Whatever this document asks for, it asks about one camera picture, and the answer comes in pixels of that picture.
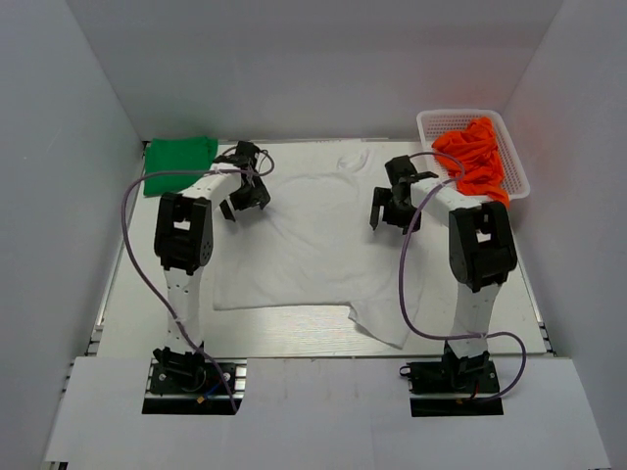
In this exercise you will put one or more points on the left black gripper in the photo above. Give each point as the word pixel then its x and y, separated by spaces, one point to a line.
pixel 243 200

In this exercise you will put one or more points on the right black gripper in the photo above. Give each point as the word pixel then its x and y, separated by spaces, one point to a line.
pixel 392 210

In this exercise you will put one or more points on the white t shirt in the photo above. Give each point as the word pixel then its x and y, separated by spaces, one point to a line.
pixel 313 244

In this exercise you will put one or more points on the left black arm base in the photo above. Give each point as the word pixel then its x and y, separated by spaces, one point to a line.
pixel 204 392

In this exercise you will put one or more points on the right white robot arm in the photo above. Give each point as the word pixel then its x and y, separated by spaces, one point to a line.
pixel 481 253

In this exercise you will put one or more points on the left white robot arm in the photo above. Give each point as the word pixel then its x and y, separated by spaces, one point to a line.
pixel 184 240

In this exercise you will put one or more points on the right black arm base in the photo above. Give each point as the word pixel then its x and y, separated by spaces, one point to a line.
pixel 433 393

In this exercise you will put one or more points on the crumpled orange t shirt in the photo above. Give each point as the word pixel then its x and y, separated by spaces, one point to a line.
pixel 476 148

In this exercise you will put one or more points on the folded green t shirt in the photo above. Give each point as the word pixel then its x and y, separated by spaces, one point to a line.
pixel 194 153

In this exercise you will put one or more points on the white plastic basket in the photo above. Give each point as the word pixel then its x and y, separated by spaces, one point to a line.
pixel 432 124

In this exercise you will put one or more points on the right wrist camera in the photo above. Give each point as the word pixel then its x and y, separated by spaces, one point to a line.
pixel 400 169

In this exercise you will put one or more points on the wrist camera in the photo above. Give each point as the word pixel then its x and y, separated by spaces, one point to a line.
pixel 247 149
pixel 400 169

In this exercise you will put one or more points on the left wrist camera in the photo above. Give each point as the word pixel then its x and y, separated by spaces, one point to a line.
pixel 247 149

